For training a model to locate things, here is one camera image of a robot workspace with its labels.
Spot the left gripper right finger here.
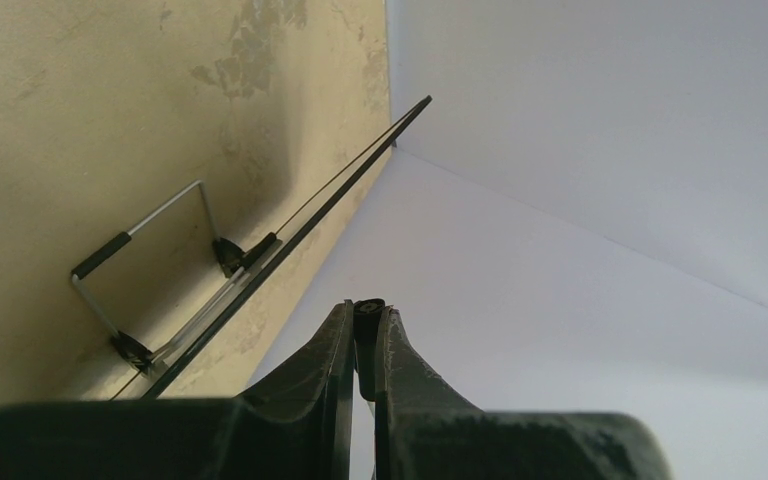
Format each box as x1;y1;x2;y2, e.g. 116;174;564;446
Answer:
373;306;490;479

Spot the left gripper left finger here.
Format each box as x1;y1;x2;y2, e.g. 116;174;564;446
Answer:
224;301;355;479

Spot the black marker cap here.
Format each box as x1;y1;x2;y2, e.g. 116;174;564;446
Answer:
353;298;386;402

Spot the white whiteboard black frame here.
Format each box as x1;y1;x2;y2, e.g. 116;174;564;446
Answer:
69;95;434;401

